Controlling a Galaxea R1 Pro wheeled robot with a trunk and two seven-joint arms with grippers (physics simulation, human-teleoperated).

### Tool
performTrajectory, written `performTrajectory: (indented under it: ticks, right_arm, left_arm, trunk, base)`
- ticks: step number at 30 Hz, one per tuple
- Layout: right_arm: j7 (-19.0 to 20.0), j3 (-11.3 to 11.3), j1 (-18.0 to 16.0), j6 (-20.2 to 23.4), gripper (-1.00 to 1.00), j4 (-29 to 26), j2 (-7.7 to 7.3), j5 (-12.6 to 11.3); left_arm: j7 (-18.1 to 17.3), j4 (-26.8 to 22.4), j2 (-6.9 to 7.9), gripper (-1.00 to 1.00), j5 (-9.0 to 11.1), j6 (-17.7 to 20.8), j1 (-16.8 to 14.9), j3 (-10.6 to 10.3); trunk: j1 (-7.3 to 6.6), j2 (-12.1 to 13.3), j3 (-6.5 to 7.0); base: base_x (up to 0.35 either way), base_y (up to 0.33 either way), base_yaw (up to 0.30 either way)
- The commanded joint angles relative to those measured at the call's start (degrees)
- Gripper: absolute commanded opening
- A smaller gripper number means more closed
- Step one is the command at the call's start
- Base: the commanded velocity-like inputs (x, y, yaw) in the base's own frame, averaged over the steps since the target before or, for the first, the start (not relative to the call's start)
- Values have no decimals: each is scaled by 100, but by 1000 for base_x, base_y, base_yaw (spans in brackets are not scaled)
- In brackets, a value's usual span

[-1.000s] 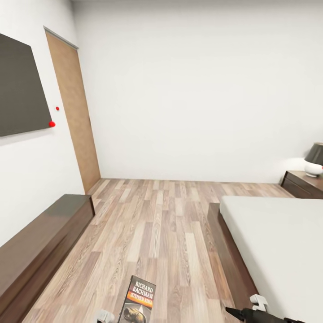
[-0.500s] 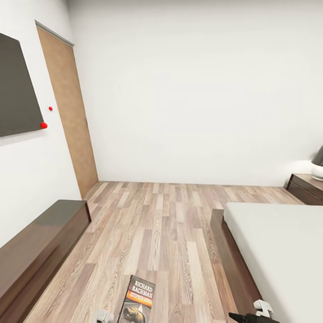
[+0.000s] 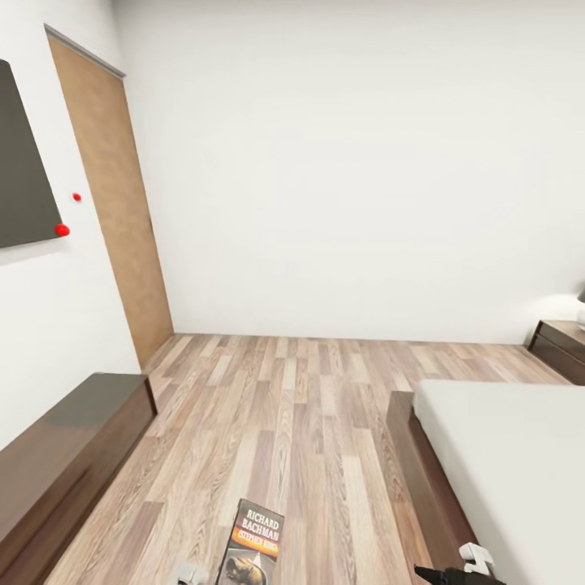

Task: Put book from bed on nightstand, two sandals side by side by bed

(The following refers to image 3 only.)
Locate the nightstand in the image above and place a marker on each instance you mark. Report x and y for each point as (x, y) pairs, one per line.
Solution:
(561, 344)

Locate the bench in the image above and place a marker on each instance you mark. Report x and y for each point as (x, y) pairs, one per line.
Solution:
(53, 475)

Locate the electric switch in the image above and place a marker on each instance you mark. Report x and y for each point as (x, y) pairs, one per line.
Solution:
(75, 195)

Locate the sliding door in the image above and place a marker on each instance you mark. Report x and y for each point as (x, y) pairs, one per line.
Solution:
(98, 109)

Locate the hardback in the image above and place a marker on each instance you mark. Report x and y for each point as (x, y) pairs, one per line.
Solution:
(250, 554)

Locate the bed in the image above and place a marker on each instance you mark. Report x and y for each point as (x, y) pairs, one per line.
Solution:
(501, 465)

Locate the wall mounted tv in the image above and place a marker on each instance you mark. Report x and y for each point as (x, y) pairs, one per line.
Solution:
(28, 210)

